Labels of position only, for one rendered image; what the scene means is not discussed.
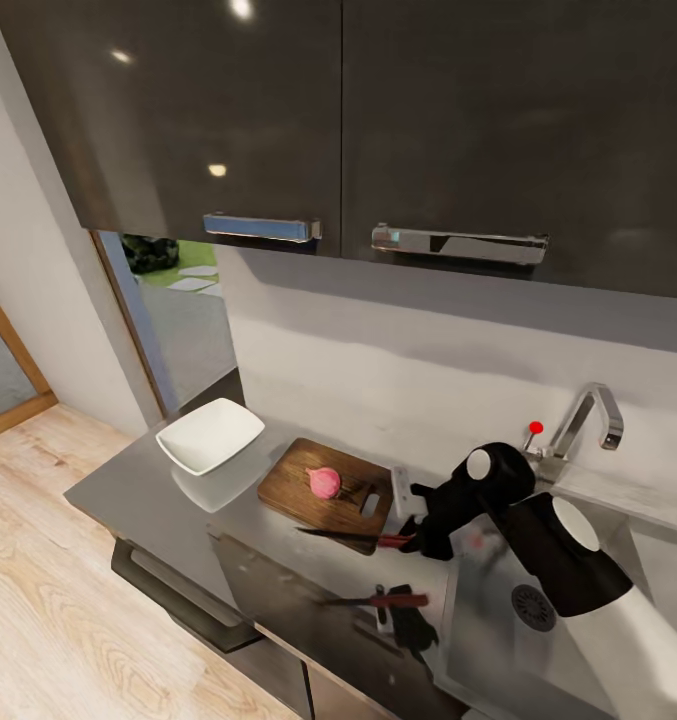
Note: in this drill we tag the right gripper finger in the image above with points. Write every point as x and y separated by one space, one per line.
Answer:
411 545
407 529

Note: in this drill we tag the vidalia onion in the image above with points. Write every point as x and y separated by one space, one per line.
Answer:
324 483

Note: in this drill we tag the cutting board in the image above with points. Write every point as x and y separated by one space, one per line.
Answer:
287 487

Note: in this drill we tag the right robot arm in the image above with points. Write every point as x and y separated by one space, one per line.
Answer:
630 646

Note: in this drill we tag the parer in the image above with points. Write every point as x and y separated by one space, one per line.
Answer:
383 540

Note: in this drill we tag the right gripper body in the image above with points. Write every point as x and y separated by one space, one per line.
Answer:
435 530

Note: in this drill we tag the fixed window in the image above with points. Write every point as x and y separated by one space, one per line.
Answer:
170 293

